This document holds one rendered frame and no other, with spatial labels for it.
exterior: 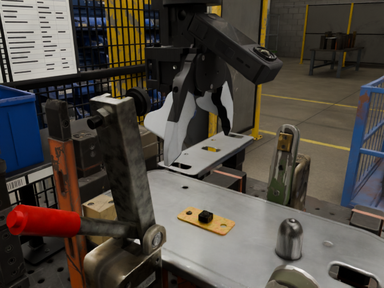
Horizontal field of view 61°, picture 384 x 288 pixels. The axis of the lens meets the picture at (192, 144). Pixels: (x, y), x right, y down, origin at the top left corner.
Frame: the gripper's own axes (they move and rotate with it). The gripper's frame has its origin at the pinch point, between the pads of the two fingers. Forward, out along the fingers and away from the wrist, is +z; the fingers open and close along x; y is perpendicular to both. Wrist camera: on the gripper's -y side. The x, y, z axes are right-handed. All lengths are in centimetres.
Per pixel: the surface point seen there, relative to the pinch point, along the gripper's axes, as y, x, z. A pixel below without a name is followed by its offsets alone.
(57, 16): 54, -17, -19
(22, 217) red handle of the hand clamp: -0.7, 25.9, -3.2
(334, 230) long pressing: -16.4, -8.7, 11.3
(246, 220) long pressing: -5.0, -3.8, 11.2
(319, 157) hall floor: 48, -298, 110
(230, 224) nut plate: -3.7, -1.1, 10.9
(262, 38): 127, -315, -6
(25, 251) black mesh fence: 56, 1, 40
